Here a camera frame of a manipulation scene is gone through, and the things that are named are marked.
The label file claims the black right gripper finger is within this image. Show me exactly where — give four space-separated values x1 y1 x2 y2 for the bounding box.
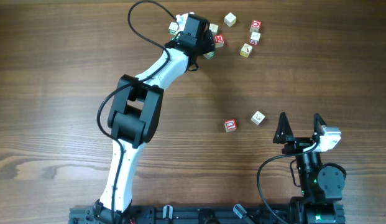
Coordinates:
313 113 327 136
273 112 294 144

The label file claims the plain cream wooden block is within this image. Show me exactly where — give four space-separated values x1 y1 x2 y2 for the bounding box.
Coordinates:
224 12 237 27

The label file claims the white block red A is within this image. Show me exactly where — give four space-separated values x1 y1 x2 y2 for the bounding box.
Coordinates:
249 32 261 45

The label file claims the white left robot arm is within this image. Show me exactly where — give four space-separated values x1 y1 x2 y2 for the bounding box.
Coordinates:
86 12 214 223

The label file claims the white block number nine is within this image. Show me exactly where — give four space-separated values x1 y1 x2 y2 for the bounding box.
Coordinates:
203 51 214 60

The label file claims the green V letter block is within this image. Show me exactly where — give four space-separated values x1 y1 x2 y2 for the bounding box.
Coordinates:
168 22 179 35

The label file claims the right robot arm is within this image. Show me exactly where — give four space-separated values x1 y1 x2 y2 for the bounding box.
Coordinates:
273 112 347 224

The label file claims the yellow K letter block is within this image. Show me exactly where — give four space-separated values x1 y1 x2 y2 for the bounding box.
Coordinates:
240 44 252 58

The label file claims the red Q letter block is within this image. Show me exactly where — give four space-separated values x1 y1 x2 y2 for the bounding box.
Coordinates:
250 20 262 33

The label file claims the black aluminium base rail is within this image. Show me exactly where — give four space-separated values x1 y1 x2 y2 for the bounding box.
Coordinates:
68 203 346 224

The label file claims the red U letter block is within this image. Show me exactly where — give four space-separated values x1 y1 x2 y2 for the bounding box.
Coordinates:
224 119 237 132

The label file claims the white block red drawing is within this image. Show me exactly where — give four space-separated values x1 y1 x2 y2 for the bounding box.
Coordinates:
209 24 219 36

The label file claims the blue-sided white block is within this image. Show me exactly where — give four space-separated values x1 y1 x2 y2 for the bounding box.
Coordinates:
251 111 265 125

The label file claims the red M letter block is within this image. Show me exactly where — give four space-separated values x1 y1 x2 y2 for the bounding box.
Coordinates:
213 34 224 48

